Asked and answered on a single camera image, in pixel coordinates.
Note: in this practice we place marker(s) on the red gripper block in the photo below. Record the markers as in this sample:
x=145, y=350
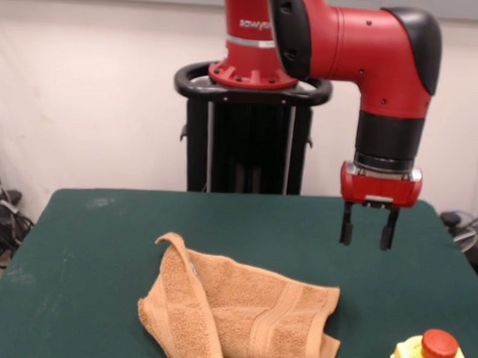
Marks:
x=380, y=189

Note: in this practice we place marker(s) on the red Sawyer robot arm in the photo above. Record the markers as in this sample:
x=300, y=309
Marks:
x=365, y=46

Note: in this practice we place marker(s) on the black power adapter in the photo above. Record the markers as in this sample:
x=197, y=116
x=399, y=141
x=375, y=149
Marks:
x=450, y=218
x=11, y=195

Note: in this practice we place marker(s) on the yellow emergency stop button box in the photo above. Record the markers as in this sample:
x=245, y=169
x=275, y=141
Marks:
x=439, y=345

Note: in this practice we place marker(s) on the tan terry towel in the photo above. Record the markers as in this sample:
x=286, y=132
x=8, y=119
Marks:
x=239, y=289

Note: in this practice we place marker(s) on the dark green table cloth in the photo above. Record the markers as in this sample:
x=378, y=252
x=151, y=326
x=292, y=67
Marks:
x=82, y=279

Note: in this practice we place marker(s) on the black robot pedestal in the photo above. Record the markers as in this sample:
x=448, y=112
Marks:
x=256, y=148

